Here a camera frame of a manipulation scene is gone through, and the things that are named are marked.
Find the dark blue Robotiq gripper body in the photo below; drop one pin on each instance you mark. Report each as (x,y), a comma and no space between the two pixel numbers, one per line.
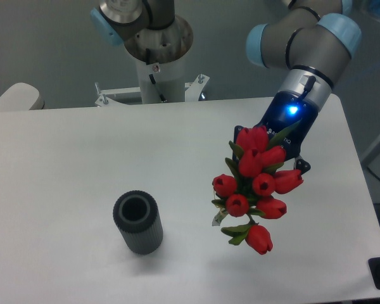
(285,123)

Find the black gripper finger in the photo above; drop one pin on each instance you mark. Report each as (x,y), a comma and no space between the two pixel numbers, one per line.
(302,165)

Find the red tulip bouquet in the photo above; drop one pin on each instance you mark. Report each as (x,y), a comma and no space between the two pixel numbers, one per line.
(256,176)

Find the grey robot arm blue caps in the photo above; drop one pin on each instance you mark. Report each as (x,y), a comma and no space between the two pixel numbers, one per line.
(314,42)

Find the dark grey ribbed vase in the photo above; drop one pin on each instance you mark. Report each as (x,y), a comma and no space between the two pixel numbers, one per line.
(137,217)

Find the beige chair armrest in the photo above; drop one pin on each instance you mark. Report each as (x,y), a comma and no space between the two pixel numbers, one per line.
(21,97)

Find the white metal base frame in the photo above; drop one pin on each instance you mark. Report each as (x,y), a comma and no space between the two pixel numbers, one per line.
(194,91)

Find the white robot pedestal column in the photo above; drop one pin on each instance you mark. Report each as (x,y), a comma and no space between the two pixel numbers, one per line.
(161,82)

